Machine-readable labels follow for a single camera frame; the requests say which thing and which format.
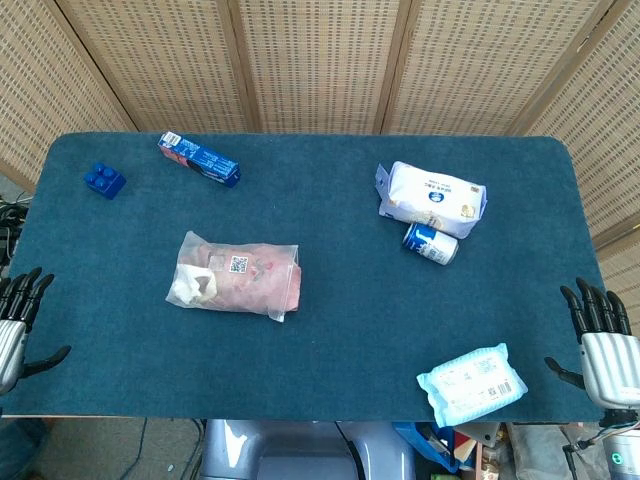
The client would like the black cable bundle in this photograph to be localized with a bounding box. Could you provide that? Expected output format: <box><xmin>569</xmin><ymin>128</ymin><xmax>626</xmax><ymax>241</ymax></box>
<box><xmin>0</xmin><ymin>192</ymin><xmax>27</xmax><ymax>266</ymax></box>

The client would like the blue white drink can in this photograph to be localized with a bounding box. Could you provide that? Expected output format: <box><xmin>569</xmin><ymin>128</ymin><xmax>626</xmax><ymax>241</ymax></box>
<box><xmin>402</xmin><ymin>222</ymin><xmax>460</xmax><ymax>267</ymax></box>

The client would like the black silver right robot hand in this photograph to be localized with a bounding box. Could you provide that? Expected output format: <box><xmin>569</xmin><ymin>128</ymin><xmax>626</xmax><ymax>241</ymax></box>
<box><xmin>543</xmin><ymin>277</ymin><xmax>640</xmax><ymax>411</ymax></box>

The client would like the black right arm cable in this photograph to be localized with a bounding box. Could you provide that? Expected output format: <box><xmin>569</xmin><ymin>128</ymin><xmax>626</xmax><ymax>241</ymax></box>
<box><xmin>562</xmin><ymin>422</ymin><xmax>640</xmax><ymax>480</ymax></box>

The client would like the teal table mat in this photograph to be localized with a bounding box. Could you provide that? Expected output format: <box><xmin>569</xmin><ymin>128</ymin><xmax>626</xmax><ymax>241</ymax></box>
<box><xmin>0</xmin><ymin>130</ymin><xmax>615</xmax><ymax>425</ymax></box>

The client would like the translucent white zip bag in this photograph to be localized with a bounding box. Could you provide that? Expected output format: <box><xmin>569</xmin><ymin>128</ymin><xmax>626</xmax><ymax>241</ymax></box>
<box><xmin>165</xmin><ymin>230</ymin><xmax>304</xmax><ymax>324</ymax></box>

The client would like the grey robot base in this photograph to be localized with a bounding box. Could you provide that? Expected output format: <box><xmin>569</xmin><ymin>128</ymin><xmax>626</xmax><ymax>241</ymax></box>
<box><xmin>199</xmin><ymin>418</ymin><xmax>416</xmax><ymax>480</ymax></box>

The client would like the woven bamboo folding screen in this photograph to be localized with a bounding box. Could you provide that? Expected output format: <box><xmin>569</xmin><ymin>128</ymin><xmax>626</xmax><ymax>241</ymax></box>
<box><xmin>0</xmin><ymin>0</ymin><xmax>640</xmax><ymax>306</ymax></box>

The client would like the blue toy building block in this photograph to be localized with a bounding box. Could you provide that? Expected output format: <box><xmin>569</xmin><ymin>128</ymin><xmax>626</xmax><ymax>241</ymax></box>
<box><xmin>82</xmin><ymin>162</ymin><xmax>127</xmax><ymax>200</ymax></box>

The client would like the blue plastic bin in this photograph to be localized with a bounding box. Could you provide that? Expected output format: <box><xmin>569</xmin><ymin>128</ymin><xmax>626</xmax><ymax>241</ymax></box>
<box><xmin>392</xmin><ymin>422</ymin><xmax>461</xmax><ymax>475</ymax></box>

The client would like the light blue wet wipes pack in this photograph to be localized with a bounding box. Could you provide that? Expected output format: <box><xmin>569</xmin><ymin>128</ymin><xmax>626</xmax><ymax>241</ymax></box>
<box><xmin>416</xmin><ymin>342</ymin><xmax>529</xmax><ymax>429</ymax></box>

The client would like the white pale purple food package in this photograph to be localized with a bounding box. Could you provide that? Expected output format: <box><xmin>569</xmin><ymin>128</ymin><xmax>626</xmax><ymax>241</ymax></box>
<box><xmin>375</xmin><ymin>160</ymin><xmax>488</xmax><ymax>240</ymax></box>

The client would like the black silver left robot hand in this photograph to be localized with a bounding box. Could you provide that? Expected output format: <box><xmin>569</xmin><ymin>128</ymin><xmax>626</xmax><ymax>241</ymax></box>
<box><xmin>0</xmin><ymin>267</ymin><xmax>72</xmax><ymax>396</ymax></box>

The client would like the blue cookie box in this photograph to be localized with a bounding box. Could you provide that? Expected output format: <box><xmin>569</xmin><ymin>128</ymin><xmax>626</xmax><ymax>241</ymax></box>
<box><xmin>157</xmin><ymin>130</ymin><xmax>242</xmax><ymax>189</ymax></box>

